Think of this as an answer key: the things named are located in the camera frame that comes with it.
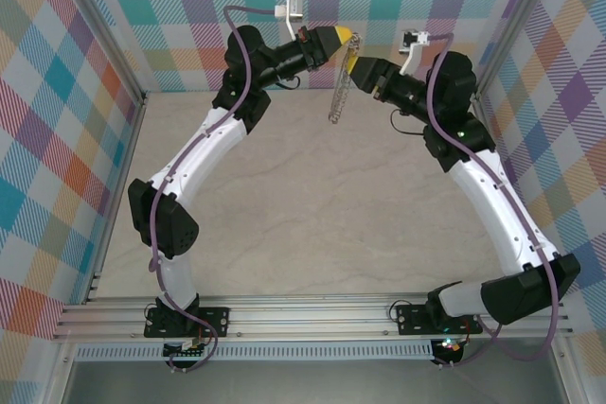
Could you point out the silver keyring with small rings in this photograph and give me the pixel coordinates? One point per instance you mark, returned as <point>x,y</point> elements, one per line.
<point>337,101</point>

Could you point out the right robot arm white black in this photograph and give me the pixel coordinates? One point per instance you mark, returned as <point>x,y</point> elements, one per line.
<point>502,205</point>

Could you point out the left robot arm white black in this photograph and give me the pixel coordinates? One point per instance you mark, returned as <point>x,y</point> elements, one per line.
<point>199,153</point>

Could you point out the small black connector board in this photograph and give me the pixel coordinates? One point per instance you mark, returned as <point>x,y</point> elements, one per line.
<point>450,349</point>
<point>187,353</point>

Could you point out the grey metal sheet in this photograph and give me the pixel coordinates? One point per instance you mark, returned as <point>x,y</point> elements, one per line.
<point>308,385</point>

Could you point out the left white camera bracket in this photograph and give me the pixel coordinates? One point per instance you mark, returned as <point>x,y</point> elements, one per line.
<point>296,28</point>

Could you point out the white camera bracket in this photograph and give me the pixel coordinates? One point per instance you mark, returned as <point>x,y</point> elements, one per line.
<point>413,58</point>
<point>296,28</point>

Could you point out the right white camera bracket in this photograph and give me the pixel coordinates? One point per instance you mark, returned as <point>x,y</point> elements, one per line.
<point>413,58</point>

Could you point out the aluminium frame post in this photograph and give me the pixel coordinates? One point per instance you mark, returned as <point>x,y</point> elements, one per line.
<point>520,11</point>
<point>110,25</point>

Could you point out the aluminium side rail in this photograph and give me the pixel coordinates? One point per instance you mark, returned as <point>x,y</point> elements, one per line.
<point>129,148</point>

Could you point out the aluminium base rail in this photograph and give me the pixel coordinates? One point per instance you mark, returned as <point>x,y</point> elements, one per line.
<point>308,316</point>

